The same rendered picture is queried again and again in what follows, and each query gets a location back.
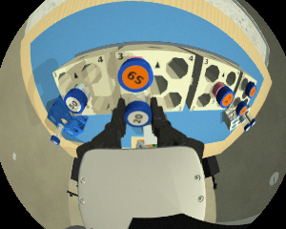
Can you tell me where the blue bench mat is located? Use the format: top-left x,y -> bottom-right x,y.
31,1 -> 264,144

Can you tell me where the sample tube with blue cap and orange dot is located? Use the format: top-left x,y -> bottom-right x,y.
212,82 -> 235,108

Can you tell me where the beige block with holes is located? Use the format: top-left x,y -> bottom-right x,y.
181,47 -> 240,111
53,47 -> 121,116
115,44 -> 195,112
221,58 -> 257,110

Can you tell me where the blue tube rack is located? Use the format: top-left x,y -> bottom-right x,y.
47,94 -> 88,138

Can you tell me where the beige tube rack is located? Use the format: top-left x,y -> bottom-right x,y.
224,104 -> 251,131

